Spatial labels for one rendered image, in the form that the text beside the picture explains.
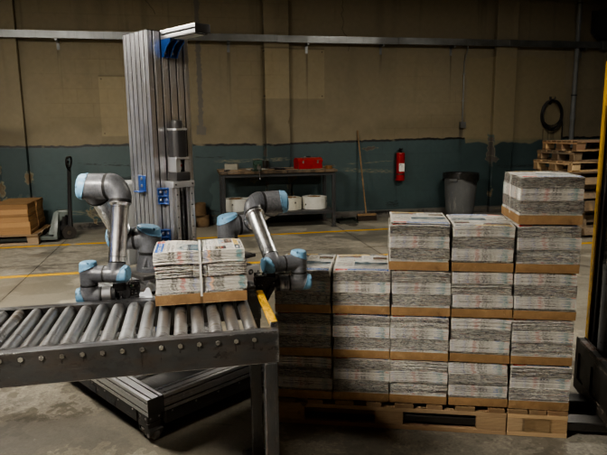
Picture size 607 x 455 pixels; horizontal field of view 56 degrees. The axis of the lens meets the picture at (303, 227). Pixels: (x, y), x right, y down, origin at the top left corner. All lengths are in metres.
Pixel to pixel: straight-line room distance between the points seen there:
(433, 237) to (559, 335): 0.76
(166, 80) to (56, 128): 6.38
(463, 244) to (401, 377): 0.74
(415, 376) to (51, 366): 1.71
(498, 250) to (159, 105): 1.86
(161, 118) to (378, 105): 6.99
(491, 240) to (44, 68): 7.81
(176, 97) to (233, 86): 6.17
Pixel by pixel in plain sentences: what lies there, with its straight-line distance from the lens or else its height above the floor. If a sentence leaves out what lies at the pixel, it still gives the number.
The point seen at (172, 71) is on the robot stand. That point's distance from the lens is 3.21.
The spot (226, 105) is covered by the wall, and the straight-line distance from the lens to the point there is 9.33.
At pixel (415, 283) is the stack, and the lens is 2.85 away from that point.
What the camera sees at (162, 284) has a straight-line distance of 2.41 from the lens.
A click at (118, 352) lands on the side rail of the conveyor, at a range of 2.10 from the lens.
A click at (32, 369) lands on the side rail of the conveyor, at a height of 0.74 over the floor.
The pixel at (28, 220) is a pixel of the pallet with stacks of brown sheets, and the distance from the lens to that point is 8.56.
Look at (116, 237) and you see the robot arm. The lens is 2.60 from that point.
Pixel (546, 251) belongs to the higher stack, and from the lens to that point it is 2.90.
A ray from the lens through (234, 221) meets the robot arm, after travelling 3.22.
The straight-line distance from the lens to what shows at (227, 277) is 2.40.
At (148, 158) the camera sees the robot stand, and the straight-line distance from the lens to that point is 3.16.
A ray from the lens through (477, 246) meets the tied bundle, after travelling 2.83.
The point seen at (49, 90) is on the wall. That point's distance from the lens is 9.51.
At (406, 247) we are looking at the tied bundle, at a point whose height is 0.95.
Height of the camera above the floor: 1.52
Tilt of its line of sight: 10 degrees down
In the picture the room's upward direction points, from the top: 1 degrees counter-clockwise
